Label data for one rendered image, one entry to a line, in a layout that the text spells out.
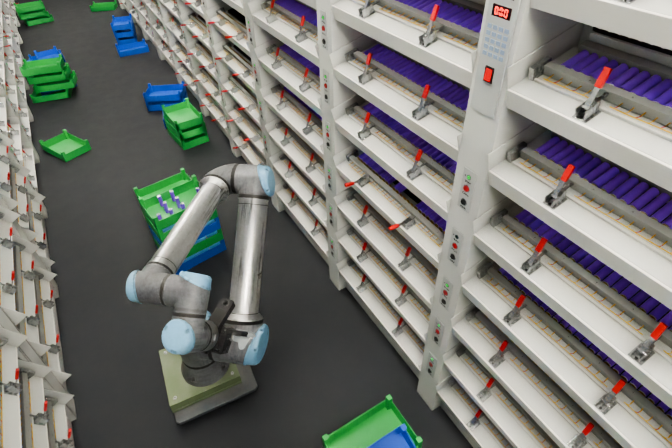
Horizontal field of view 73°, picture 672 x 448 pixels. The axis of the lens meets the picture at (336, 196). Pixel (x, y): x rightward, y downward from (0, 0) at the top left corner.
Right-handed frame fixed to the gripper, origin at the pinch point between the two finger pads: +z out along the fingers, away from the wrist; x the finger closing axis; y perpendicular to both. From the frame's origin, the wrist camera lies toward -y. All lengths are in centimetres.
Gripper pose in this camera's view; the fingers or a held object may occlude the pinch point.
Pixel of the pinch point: (236, 327)
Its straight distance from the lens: 164.3
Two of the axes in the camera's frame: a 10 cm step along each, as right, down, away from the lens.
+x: 9.4, 2.1, -2.8
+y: -2.7, 9.4, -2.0
